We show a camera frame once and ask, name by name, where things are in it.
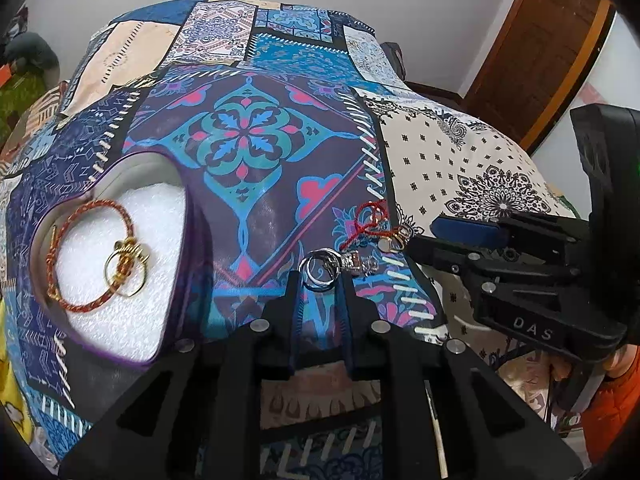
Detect yellow printed cloth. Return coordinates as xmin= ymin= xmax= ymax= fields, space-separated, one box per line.
xmin=0 ymin=287 xmax=37 ymax=443

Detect brown wooden door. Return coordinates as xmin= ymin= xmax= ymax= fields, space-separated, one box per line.
xmin=464 ymin=0 xmax=617 ymax=157

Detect dark grey bundle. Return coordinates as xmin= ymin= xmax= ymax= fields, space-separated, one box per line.
xmin=4 ymin=31 xmax=60 ymax=70

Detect black cable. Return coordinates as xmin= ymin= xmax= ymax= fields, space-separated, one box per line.
xmin=542 ymin=350 xmax=583 ymax=436

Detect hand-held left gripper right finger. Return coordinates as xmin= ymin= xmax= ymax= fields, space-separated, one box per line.
xmin=339 ymin=274 xmax=584 ymax=480

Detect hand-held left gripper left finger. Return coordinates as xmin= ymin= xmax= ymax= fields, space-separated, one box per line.
xmin=57 ymin=270 xmax=307 ymax=480

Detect purple heart-shaped jewelry box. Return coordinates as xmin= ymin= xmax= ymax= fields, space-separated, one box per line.
xmin=29 ymin=151 xmax=207 ymax=372

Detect silver interlocked rings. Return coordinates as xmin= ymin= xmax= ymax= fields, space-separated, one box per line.
xmin=300 ymin=250 xmax=342 ymax=292

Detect green cloth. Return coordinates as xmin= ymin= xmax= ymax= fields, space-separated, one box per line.
xmin=0 ymin=66 xmax=53 ymax=147

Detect person's orange clothing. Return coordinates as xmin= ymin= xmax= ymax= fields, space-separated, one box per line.
xmin=582 ymin=344 xmax=640 ymax=467

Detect patchwork printed blanket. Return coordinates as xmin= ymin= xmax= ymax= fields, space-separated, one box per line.
xmin=0 ymin=0 xmax=583 ymax=480

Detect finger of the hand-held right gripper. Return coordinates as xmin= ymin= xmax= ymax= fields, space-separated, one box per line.
xmin=406 ymin=236 xmax=576 ymax=286
xmin=431 ymin=214 xmax=593 ymax=267

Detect silver charm pendant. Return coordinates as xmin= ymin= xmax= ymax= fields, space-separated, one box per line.
xmin=340 ymin=252 xmax=382 ymax=279

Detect red braided cord bracelet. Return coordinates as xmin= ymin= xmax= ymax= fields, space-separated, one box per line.
xmin=45 ymin=198 xmax=147 ymax=314

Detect gold hoop earrings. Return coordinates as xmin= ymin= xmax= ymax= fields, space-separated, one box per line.
xmin=103 ymin=240 xmax=151 ymax=297

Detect red string bracelet with charms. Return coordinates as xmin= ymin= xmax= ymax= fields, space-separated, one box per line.
xmin=340 ymin=198 xmax=416 ymax=254

